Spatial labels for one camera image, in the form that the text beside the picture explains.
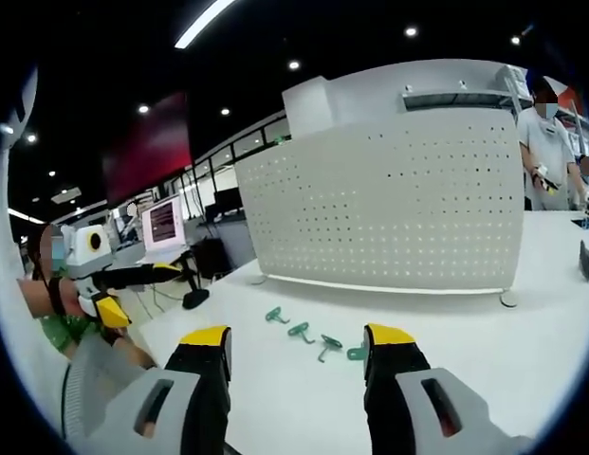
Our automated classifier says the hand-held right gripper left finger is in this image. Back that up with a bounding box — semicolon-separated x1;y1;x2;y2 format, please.
87;324;233;455

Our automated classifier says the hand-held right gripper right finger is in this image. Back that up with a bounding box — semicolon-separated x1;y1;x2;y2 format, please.
362;323;537;455

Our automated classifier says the white perforated mounting plate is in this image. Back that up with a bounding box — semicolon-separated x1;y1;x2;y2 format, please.
233;110;526;308

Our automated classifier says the person's green clothing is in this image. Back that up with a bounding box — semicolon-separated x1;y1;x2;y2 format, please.
37;311;103;355

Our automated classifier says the computer monitor with pink screen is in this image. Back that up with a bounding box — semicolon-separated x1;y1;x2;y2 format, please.
140;195;187;253

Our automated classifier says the black stand with base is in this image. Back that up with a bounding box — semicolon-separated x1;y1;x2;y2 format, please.
178;249;211;311

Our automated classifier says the black computer monitor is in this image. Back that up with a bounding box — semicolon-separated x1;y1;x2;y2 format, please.
205;186;244;223

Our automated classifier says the white cabinet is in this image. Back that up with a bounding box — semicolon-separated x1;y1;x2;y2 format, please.
281;58;519;139

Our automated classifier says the dark red wall screen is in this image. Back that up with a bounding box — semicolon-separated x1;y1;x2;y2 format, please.
101;91;194;206

